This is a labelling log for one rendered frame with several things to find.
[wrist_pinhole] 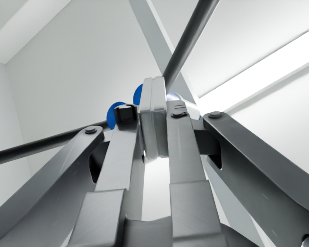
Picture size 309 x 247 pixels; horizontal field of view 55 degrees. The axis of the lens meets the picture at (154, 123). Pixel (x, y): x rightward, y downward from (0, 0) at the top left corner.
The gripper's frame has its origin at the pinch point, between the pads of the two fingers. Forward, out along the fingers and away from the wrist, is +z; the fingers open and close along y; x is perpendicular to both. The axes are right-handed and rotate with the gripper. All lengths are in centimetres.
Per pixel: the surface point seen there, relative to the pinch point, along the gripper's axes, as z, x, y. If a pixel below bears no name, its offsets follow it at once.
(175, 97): 40.5, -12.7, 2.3
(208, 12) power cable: 23.3, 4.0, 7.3
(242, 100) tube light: 103, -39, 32
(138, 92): 37.1, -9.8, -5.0
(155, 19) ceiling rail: 85, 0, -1
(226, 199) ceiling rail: 46, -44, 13
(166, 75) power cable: 32.2, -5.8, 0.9
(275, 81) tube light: 100, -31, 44
